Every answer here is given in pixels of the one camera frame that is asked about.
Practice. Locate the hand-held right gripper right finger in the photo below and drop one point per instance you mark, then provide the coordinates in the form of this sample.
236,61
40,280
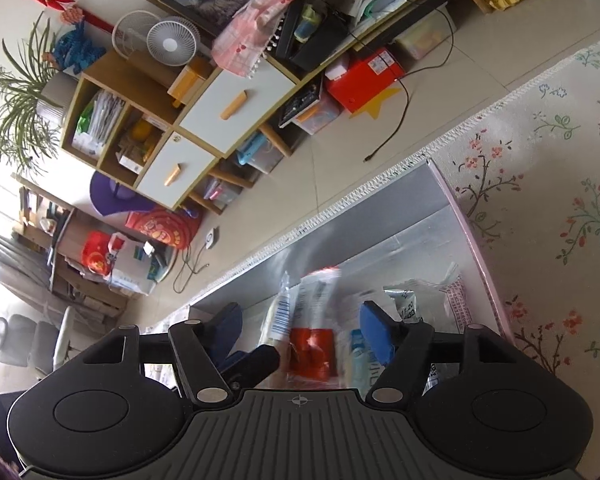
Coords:
377,330

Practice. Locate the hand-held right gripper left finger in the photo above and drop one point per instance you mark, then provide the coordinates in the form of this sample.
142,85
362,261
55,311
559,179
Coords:
227,327

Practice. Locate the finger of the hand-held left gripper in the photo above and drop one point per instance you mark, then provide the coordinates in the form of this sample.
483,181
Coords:
257,360

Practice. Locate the silver blue snack packet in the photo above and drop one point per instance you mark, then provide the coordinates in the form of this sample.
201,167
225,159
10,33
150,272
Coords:
407,300

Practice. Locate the cream white wafer packet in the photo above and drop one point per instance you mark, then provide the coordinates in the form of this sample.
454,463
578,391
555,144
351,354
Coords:
280,315

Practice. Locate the pink cardboard box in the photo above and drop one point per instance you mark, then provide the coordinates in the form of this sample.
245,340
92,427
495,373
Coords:
405,220

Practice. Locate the white power strip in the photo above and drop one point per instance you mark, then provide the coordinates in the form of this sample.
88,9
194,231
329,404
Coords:
211,238

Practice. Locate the red round gift bag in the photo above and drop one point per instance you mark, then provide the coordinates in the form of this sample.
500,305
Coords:
160,225

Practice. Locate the clear storage bin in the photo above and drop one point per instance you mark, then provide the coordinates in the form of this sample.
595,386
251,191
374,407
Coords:
221,194

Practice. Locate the red plastic bag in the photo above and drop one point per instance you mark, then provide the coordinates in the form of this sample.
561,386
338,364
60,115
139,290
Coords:
94,257

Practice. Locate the purple hat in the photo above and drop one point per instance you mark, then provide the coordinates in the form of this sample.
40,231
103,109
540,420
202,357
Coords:
110,200

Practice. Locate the blue lid storage bin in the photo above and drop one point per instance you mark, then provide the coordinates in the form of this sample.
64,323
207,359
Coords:
257,155

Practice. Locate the grey office chair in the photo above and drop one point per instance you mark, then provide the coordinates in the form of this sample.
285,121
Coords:
20,340

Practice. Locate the clear bin black device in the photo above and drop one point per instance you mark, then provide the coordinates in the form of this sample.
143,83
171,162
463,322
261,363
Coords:
315,110

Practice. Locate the yellow wooden box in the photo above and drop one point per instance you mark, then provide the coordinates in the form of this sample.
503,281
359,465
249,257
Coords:
190,82

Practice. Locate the red cardboard box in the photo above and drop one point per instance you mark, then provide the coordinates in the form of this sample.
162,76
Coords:
365,77

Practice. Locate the long wooden cabinet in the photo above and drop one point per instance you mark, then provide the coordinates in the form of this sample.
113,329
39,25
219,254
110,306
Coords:
117,67

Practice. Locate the white desk fan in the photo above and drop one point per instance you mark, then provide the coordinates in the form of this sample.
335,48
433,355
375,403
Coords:
172,42

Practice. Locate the black open tray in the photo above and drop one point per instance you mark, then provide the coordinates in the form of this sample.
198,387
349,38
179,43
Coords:
315,45

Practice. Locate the pink fringed cloth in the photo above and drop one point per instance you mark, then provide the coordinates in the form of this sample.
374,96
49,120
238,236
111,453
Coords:
245,35

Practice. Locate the clear bin yellow contents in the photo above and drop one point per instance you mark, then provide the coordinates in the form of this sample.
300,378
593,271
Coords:
420,35

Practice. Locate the green potted plant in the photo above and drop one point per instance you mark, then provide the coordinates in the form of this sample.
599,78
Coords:
25,90

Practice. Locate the blue knitted decoration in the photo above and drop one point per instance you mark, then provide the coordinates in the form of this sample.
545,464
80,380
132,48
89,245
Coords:
75,50

